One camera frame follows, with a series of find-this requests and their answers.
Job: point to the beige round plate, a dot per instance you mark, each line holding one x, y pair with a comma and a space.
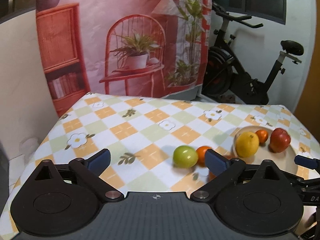
284, 160

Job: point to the orange tangerine behind apples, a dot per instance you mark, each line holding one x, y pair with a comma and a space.
201, 154

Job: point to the printed pink backdrop cloth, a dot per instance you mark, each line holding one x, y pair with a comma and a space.
148, 48

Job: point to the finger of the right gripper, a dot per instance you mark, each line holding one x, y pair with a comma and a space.
306, 162

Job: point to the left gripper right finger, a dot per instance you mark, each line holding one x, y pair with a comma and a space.
250, 199

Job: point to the red apple back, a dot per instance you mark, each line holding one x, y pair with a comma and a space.
279, 140

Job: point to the green apple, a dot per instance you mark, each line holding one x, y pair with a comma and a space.
185, 156

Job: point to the wooden door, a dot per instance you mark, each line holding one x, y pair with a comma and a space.
307, 110

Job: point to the small orange on plate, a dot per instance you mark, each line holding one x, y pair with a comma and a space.
262, 136

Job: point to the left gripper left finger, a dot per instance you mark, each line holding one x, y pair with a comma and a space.
58, 199

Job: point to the black exercise bike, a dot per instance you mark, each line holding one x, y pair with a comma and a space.
225, 72

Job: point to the yellow lemon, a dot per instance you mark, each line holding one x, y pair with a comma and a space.
247, 144

